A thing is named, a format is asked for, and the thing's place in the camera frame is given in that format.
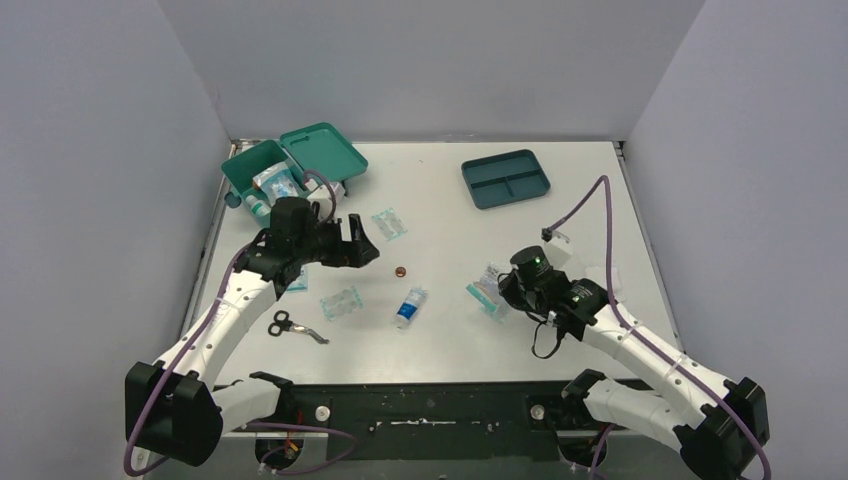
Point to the small white plastic bottle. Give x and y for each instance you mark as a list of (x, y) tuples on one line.
[(258, 207)]

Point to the blue cotton swab bag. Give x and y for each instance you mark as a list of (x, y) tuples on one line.
[(274, 172)]

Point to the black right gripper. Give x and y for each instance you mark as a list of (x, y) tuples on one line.
[(509, 290)]

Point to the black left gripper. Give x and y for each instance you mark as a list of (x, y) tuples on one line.
[(345, 241)]

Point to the teal medicine kit box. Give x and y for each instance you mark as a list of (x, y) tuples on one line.
[(319, 147)]

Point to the clear bag teal edge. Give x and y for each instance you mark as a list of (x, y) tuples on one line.
[(485, 290)]

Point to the blue packet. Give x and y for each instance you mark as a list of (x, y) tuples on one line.
[(281, 188)]

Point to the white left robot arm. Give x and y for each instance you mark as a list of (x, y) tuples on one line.
[(172, 405)]

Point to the black handled bandage scissors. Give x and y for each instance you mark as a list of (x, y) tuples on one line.
[(282, 323)]

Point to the white gauze pad pack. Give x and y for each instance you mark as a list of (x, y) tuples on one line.
[(597, 273)]

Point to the blue white bandage roll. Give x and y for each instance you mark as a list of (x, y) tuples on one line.
[(410, 307)]

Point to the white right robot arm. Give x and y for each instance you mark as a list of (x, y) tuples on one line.
[(717, 425)]

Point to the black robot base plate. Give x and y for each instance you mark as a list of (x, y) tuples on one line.
[(445, 421)]

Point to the dark teal divided tray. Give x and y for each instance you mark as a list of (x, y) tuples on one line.
[(505, 179)]

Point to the teal medical gauze packet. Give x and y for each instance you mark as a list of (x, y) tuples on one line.
[(301, 282)]

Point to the bandage strip pack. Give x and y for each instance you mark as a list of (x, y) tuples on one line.
[(389, 224), (341, 304)]

